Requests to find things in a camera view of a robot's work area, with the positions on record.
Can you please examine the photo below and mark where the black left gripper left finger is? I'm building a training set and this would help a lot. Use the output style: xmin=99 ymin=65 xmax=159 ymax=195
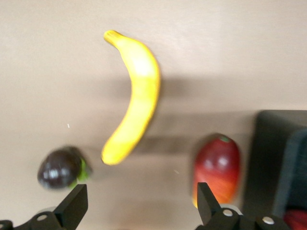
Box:
xmin=0 ymin=184 xmax=88 ymax=230

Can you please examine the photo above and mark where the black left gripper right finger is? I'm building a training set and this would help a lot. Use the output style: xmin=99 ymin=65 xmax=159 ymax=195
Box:
xmin=195 ymin=182 xmax=291 ymax=230

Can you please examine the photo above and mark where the black plastic box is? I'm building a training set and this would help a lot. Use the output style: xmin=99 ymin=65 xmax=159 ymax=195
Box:
xmin=243 ymin=109 xmax=307 ymax=230

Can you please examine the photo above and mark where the red yellow apple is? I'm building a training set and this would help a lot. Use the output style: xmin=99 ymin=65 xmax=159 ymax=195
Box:
xmin=283 ymin=207 xmax=307 ymax=230

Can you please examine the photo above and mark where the yellow banana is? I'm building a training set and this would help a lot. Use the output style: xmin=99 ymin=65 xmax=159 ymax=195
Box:
xmin=100 ymin=30 xmax=161 ymax=166

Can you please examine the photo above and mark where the dark purple eggplant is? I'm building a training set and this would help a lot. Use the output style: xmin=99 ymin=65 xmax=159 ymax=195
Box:
xmin=37 ymin=146 xmax=93 ymax=190

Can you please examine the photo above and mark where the red yellow mango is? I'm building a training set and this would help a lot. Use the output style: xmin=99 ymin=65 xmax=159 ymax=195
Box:
xmin=191 ymin=133 xmax=241 ymax=209

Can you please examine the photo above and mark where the brown table cover sheet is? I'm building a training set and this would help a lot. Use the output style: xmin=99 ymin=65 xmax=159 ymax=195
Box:
xmin=0 ymin=0 xmax=307 ymax=230

